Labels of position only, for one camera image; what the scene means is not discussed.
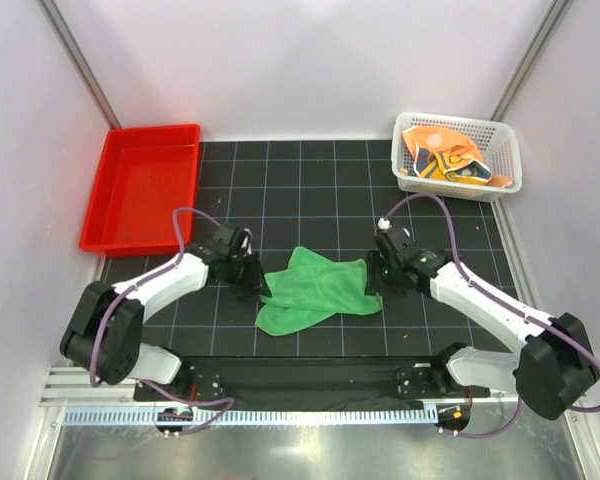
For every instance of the aluminium frame rail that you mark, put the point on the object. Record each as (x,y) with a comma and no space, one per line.
(70,386)

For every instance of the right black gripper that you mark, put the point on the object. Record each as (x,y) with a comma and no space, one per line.
(374,260)

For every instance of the aluminium corner post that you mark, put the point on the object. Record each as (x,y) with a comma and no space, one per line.
(67,40)
(548,26)

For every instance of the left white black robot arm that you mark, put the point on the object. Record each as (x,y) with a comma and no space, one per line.
(104,334)

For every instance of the blue yellow patterned towel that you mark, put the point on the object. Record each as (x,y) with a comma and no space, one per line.
(443,166)

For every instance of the white perforated plastic basket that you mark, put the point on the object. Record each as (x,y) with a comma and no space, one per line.
(496,141)

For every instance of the right aluminium corner post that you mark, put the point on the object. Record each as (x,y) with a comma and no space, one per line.
(548,26)

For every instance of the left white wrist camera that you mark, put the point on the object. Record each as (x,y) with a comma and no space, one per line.
(246,247)

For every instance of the slotted grey cable duct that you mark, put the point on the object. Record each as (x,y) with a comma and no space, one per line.
(162,416)

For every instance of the left aluminium corner post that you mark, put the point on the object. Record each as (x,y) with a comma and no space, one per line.
(67,40)

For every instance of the green microfiber towel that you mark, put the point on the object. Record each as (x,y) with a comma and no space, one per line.
(311,289)

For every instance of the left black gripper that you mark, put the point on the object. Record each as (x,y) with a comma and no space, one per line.
(255,283)

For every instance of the orange towel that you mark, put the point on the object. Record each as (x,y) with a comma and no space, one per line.
(443,139)

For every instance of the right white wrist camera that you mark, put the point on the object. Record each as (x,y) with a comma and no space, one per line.
(394,234)

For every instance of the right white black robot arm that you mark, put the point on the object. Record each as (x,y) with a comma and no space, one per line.
(549,360)

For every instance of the red plastic tray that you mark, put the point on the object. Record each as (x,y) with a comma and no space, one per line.
(144,174)

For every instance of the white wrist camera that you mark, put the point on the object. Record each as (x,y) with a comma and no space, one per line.
(394,234)
(246,247)

